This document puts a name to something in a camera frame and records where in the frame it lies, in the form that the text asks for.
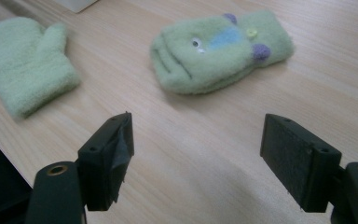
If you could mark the plain green mitten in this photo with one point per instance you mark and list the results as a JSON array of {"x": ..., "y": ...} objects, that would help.
[{"x": 24, "y": 65}]

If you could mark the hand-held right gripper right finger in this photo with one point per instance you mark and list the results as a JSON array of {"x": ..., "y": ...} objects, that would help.
[{"x": 298, "y": 165}]

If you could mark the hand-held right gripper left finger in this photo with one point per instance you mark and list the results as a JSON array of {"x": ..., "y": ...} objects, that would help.
[{"x": 105, "y": 161}]

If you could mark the white plastic basket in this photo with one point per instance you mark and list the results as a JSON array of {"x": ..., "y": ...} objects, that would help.
[{"x": 74, "y": 3}]

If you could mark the green mitten with face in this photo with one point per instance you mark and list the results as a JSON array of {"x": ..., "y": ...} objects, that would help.
[{"x": 211, "y": 56}]

